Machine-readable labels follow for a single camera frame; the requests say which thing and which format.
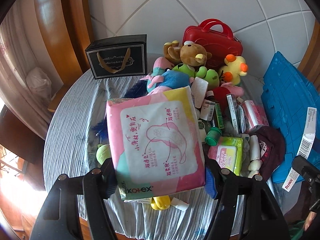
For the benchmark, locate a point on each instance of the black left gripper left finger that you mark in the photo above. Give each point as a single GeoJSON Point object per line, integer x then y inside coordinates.
{"type": "Point", "coordinates": [59, 215]}

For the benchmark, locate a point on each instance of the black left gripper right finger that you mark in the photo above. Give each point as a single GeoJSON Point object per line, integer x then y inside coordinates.
{"type": "Point", "coordinates": [261, 216]}

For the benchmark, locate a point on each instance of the green pink wet wipes pack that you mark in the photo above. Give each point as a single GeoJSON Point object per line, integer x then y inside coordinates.
{"type": "Point", "coordinates": [228, 153]}

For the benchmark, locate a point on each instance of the pink sanitary pad pack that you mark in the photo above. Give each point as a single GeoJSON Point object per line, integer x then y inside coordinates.
{"type": "Point", "coordinates": [155, 144]}

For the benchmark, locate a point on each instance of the maroon knit hat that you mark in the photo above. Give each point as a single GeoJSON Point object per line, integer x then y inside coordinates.
{"type": "Point", "coordinates": [272, 150]}

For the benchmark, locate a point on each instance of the white barcode label strip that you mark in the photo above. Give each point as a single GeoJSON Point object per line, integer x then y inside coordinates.
{"type": "Point", "coordinates": [305, 146]}

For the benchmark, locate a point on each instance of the green cap bottle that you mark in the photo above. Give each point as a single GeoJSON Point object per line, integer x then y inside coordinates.
{"type": "Point", "coordinates": [213, 136]}

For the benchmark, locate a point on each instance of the blue feather toy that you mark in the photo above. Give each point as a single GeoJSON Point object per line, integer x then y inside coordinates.
{"type": "Point", "coordinates": [136, 91]}

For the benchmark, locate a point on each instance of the pink tissue pack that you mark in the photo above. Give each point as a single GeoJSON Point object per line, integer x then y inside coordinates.
{"type": "Point", "coordinates": [255, 116]}

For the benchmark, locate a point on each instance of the blue plastic crate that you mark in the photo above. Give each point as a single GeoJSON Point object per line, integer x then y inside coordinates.
{"type": "Point", "coordinates": [286, 96]}

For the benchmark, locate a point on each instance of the pink pig plush red dress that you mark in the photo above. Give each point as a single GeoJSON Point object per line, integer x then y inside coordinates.
{"type": "Point", "coordinates": [222, 91]}

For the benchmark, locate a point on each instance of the green frog plush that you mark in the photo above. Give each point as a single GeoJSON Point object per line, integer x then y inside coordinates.
{"type": "Point", "coordinates": [209, 75]}

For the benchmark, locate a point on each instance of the yellow duck plush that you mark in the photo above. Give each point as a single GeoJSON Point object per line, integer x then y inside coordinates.
{"type": "Point", "coordinates": [235, 67]}

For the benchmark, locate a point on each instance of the pink pig plush blue shirt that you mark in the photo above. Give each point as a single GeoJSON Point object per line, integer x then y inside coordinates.
{"type": "Point", "coordinates": [164, 78]}

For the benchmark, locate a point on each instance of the black gift bag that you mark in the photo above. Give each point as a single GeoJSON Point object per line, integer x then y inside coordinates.
{"type": "Point", "coordinates": [118, 56]}

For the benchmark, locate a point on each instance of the brown bear plush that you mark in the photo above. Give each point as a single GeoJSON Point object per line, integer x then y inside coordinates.
{"type": "Point", "coordinates": [190, 53]}

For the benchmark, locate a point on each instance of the red toy suitcase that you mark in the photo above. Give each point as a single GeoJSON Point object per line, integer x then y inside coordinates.
{"type": "Point", "coordinates": [217, 38]}

